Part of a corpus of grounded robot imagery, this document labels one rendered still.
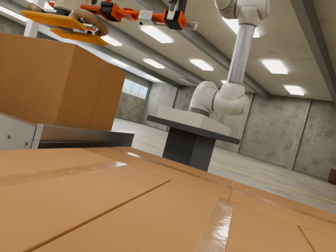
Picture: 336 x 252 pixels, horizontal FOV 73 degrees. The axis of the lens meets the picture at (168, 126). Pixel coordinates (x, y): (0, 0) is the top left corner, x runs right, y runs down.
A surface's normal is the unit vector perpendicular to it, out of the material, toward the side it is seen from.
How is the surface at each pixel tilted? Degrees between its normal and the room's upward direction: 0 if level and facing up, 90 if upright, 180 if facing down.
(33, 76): 90
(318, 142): 90
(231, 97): 95
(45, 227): 0
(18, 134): 90
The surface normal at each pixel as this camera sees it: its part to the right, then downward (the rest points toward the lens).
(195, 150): 0.72, 0.20
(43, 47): -0.36, -0.08
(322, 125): -0.65, -0.16
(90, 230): 0.26, -0.97
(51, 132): 0.91, 0.25
